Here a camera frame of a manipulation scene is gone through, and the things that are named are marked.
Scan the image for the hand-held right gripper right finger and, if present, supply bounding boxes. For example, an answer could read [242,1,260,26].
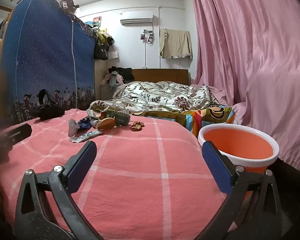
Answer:
[195,141,283,240]

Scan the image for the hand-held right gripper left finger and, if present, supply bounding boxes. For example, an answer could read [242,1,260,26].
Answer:
[14,141,100,240]

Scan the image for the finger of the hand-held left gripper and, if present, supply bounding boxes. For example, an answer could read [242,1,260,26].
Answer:
[0,123,32,145]

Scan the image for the white and blue tube wrapper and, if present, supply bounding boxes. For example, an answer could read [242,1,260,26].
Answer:
[70,129,104,143]

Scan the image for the orange bucket with white rim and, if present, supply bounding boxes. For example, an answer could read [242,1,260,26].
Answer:
[198,123,280,200]

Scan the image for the clear plastic wrapper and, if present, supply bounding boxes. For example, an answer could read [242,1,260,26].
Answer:
[68,119,80,137]

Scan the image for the blue snack wrapper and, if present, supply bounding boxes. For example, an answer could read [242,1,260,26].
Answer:
[79,117,92,130]

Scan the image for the brown fruit peel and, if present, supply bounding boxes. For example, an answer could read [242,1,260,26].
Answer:
[96,117,115,130]

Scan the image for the white patterned cloth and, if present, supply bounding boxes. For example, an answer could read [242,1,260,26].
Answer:
[87,106,108,122]

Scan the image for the green box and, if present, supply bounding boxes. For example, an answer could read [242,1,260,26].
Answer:
[106,110,130,127]

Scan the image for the black cloth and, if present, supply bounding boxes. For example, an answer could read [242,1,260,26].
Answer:
[27,89,65,121]

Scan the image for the colourful patterned blanket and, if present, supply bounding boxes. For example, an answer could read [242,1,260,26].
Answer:
[145,105,234,138]

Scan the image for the pink checked bedsheet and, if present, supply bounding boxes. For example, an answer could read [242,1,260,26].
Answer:
[0,109,240,240]

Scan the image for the white nightstand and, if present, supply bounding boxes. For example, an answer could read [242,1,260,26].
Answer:
[100,84,115,99]

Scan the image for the blue fabric wardrobe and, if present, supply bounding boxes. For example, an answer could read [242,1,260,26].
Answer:
[0,0,97,126]

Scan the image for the grey garment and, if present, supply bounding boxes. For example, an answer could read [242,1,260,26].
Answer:
[107,71,118,90]

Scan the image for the beige cabinet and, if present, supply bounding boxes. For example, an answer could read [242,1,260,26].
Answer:
[94,60,109,98]

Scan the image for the white floral quilt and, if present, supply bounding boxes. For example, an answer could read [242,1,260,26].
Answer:
[87,81,217,117]

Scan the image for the black clothes pile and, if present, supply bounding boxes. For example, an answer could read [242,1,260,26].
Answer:
[109,66,133,83]

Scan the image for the wooden headboard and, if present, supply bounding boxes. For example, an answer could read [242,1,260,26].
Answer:
[130,68,190,85]

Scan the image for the black hanging bag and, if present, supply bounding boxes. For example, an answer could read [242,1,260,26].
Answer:
[94,34,109,61]

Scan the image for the pink curtain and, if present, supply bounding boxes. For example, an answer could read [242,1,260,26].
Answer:
[189,0,300,172]

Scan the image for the yellow hanging clothes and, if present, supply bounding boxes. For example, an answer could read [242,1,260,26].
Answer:
[95,27,114,47]

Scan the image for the beige hanging towel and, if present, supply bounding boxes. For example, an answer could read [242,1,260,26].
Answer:
[160,28,193,60]

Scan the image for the white air conditioner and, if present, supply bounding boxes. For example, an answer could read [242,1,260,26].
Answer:
[120,11,154,25]

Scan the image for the wooden frame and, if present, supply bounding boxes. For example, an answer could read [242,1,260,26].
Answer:
[0,12,13,80]

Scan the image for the white wall pipe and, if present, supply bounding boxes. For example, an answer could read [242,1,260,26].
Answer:
[144,25,155,69]

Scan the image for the wall photos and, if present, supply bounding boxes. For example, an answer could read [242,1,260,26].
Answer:
[140,29,155,43]

